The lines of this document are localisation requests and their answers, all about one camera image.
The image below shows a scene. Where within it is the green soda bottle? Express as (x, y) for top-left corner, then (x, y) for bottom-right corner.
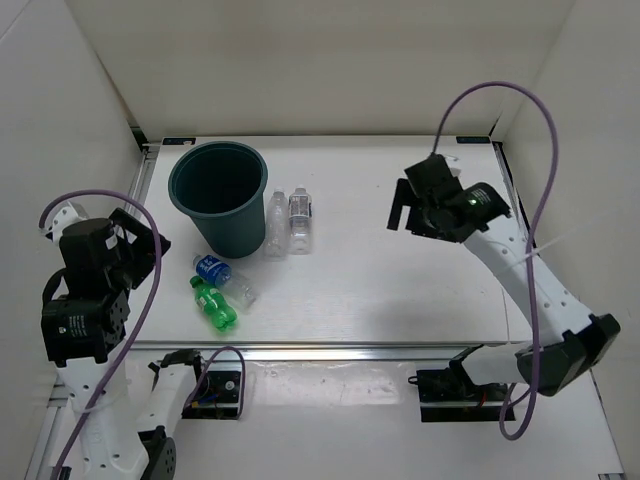
(189, 276), (237, 332)

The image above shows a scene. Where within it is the clear labelled square bottle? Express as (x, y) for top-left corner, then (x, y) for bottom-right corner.
(288, 185), (312, 255)

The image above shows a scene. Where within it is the clear unlabelled plastic bottle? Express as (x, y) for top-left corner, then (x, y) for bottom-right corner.
(264, 188), (290, 260)

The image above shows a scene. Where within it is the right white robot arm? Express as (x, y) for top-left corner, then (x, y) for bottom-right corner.
(387, 154), (621, 400)

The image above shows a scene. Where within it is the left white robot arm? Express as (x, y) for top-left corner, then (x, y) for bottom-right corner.
(41, 202), (171, 479)

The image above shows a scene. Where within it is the dark green plastic bin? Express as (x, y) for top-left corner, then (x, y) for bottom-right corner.
(168, 141), (268, 259)

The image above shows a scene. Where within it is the blue label water bottle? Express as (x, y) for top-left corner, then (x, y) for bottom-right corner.
(193, 255), (258, 311)

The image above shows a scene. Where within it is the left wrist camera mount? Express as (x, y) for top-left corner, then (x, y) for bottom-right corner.
(42, 201), (89, 245)

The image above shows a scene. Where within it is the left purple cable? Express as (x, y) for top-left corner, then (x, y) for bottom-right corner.
(39, 188), (164, 480)

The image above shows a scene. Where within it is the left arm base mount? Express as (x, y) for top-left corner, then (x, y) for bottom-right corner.
(182, 362), (244, 421)

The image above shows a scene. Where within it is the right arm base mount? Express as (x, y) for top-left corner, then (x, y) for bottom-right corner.
(407, 369), (507, 423)

